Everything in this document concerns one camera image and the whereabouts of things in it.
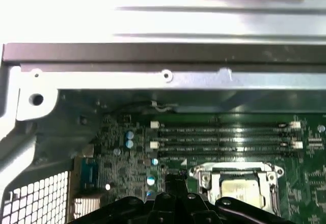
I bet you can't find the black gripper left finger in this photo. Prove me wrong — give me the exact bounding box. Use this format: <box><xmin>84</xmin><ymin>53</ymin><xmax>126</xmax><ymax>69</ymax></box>
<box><xmin>73</xmin><ymin>172</ymin><xmax>178</xmax><ymax>224</ymax></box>

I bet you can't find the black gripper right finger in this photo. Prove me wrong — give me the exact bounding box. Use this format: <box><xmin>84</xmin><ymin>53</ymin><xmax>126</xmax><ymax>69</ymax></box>
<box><xmin>177</xmin><ymin>173</ymin><xmax>292</xmax><ymax>224</ymax></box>

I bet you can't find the metal socket cover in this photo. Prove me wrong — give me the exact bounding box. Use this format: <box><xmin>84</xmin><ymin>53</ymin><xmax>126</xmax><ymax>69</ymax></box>
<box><xmin>198</xmin><ymin>167</ymin><xmax>277</xmax><ymax>224</ymax></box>

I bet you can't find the silver green-edged CPU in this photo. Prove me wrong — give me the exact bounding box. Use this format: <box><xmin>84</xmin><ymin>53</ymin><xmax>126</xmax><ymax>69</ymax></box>
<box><xmin>220</xmin><ymin>179</ymin><xmax>266</xmax><ymax>213</ymax></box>

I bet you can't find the CPU socket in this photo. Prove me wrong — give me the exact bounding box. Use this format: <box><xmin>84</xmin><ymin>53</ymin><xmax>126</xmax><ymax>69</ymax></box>
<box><xmin>189</xmin><ymin>161</ymin><xmax>285</xmax><ymax>224</ymax></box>

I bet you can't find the black RAM slot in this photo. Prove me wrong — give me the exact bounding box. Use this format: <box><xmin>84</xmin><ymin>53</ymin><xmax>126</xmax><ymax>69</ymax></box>
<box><xmin>157</xmin><ymin>131</ymin><xmax>293</xmax><ymax>140</ymax></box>
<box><xmin>150</xmin><ymin>140</ymin><xmax>304</xmax><ymax>150</ymax></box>
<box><xmin>150</xmin><ymin>121</ymin><xmax>303</xmax><ymax>131</ymax></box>
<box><xmin>157</xmin><ymin>150</ymin><xmax>293</xmax><ymax>160</ymax></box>

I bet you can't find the white finned heatsink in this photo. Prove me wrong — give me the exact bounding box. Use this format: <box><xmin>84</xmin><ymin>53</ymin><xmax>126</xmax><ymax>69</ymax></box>
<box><xmin>73</xmin><ymin>197</ymin><xmax>100</xmax><ymax>220</ymax></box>

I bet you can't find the blue rear port connector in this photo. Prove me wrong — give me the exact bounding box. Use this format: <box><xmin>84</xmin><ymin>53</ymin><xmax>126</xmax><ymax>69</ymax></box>
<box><xmin>80</xmin><ymin>157</ymin><xmax>99</xmax><ymax>188</ymax></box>

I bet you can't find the green motherboard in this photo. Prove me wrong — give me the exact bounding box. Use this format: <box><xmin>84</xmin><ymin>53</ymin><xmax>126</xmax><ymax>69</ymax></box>
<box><xmin>73</xmin><ymin>111</ymin><xmax>326</xmax><ymax>224</ymax></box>

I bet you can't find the black PC case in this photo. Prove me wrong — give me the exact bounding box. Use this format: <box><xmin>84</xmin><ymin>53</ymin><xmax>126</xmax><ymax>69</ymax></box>
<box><xmin>0</xmin><ymin>42</ymin><xmax>326</xmax><ymax>224</ymax></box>

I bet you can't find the black white-sleeved wire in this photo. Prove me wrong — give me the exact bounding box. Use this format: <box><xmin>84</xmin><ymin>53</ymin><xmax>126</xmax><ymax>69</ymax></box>
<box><xmin>112</xmin><ymin>99</ymin><xmax>179</xmax><ymax>114</ymax></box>

